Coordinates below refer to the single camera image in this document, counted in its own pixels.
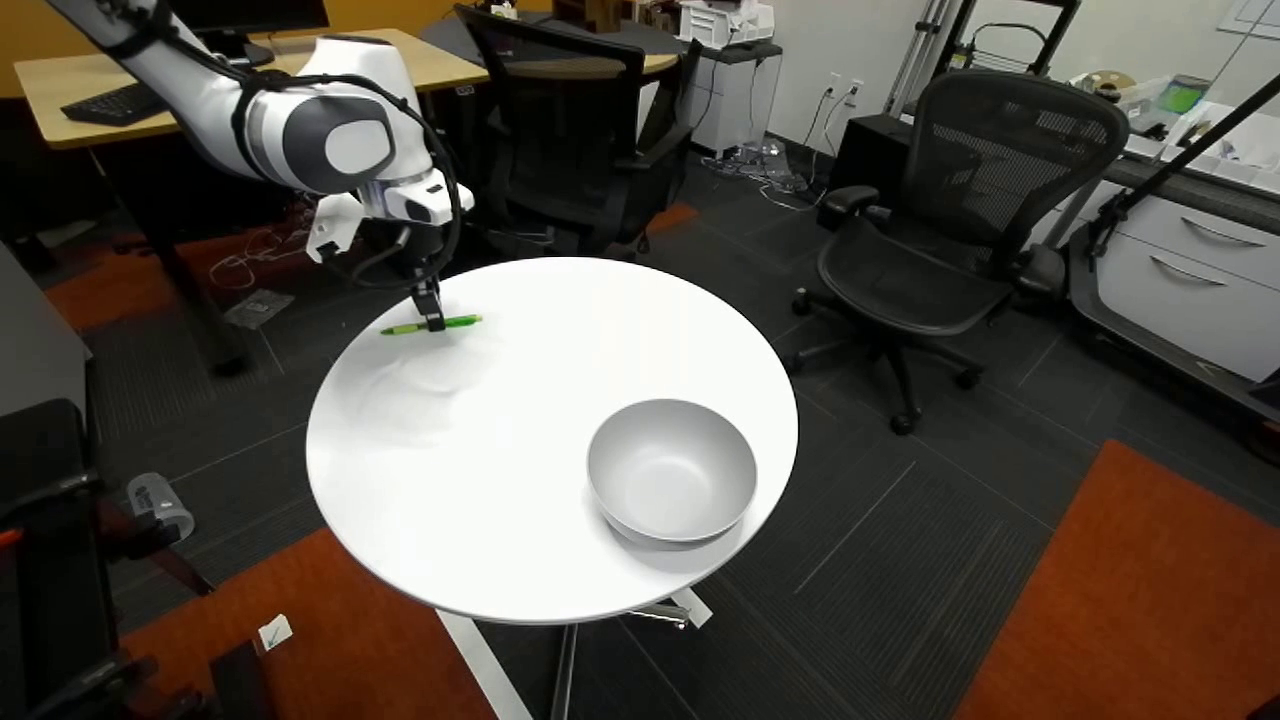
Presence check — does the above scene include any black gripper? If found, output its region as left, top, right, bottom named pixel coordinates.
left=401, top=223, right=445, bottom=332

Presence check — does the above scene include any green marker pen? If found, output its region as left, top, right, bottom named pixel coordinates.
left=381, top=312, right=483, bottom=335

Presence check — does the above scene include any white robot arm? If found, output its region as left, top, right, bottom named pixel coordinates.
left=50, top=0, right=471, bottom=332

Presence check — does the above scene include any white bowl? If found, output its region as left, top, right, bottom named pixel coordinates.
left=587, top=399, right=757, bottom=546

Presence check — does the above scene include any round white table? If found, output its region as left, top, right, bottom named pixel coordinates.
left=304, top=257, right=799, bottom=720

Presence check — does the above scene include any black office chair at desk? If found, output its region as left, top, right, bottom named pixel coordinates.
left=464, top=14, right=696, bottom=257

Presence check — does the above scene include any black monitor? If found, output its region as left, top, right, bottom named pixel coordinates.
left=173, top=0, right=328, bottom=32

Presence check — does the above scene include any black keyboard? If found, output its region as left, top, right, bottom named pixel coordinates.
left=63, top=86, right=165, bottom=129

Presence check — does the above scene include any wooden desk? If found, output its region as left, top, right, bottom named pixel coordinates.
left=11, top=23, right=493, bottom=381

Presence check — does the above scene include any black chair at left edge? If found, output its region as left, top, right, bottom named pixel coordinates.
left=0, top=399, right=212, bottom=720

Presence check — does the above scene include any black mesh office chair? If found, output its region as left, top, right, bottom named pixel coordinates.
left=792, top=67, right=1130, bottom=432

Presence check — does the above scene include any white drawer cabinet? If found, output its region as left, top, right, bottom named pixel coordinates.
left=1095, top=200, right=1280, bottom=381

